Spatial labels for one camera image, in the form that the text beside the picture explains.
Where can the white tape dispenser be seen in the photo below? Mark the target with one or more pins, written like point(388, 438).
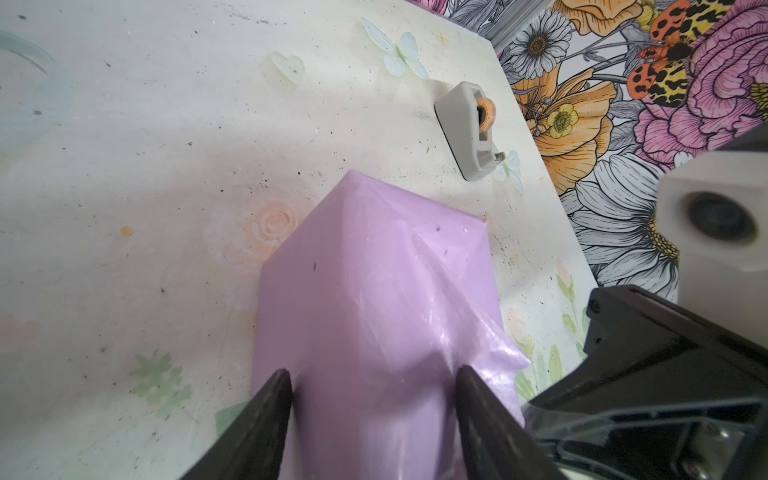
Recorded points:
point(476, 155)

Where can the pink wrapping paper sheet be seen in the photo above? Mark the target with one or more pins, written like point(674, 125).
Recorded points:
point(372, 305)

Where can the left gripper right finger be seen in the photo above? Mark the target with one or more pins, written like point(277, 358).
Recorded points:
point(494, 445)

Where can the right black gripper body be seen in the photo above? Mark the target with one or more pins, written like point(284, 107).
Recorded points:
point(663, 393)

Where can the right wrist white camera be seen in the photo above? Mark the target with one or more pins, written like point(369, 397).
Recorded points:
point(714, 211)

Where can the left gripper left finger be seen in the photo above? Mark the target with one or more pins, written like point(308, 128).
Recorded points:
point(253, 445)

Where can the orange clear tape roll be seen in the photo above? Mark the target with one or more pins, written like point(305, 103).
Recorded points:
point(486, 114)

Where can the right aluminium corner post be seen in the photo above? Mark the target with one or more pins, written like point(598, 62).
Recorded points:
point(512, 20)

